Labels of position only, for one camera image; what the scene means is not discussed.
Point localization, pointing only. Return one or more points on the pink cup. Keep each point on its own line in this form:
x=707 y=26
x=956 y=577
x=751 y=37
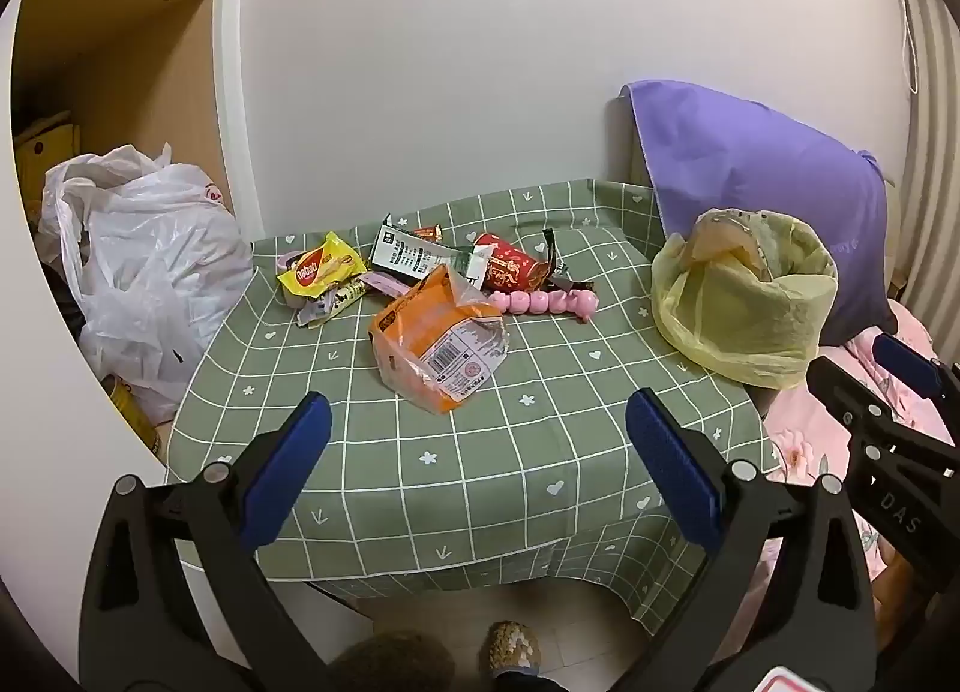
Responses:
x=287 y=259

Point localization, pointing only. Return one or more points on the white plastic bag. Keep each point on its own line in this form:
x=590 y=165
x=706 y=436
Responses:
x=157 y=250

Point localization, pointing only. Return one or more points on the pink striped candy wrapper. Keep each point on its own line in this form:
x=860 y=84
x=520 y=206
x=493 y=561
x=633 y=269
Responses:
x=330 y=304

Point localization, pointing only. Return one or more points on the small red candy wrapper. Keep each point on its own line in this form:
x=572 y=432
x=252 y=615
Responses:
x=427 y=232

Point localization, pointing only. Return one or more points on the beige striped curtain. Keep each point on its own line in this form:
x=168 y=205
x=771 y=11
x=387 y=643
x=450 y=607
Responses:
x=937 y=137

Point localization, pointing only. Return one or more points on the yellow snack packet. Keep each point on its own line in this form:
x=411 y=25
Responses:
x=322 y=266

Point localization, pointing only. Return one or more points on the green checked tablecloth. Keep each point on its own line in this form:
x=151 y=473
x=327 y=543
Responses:
x=465 y=467

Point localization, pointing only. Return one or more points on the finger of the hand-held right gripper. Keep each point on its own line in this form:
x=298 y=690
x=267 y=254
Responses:
x=907 y=366
x=847 y=396

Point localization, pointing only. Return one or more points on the crumpled clear plastic wrapper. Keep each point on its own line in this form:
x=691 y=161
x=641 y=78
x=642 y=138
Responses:
x=720 y=235

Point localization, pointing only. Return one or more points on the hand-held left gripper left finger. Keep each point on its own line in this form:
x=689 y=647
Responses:
x=289 y=467

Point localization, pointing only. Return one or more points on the wooden shelf unit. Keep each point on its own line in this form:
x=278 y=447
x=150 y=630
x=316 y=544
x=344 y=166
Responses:
x=112 y=62

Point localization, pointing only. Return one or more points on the purple pillow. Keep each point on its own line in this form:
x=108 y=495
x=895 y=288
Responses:
x=750 y=152

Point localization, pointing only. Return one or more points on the yellow tin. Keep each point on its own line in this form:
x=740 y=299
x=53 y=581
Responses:
x=135 y=415

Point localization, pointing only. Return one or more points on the yellow box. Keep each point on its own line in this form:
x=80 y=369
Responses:
x=49 y=152

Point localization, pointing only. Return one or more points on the red paper cup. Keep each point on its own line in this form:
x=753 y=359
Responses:
x=514 y=265

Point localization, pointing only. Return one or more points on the pink floral blanket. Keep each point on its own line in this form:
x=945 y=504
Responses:
x=817 y=430

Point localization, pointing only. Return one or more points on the brown fuzzy slipper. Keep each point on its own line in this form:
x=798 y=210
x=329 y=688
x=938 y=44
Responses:
x=511 y=647
x=394 y=662

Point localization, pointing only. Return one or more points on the dark foil wrapper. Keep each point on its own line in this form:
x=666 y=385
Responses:
x=574 y=283

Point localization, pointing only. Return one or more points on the orange bread bag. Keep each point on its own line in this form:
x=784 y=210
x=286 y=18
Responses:
x=435 y=340

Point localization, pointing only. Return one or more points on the bin with yellow liner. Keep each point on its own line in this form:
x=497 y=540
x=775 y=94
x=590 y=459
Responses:
x=735 y=317

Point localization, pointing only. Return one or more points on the green white snack packet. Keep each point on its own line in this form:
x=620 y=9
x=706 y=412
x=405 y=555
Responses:
x=420 y=257

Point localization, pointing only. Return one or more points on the pink caterpillar toy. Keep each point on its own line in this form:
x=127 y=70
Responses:
x=540 y=302

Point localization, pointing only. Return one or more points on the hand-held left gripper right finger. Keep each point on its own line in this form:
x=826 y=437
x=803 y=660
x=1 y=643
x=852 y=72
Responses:
x=671 y=467

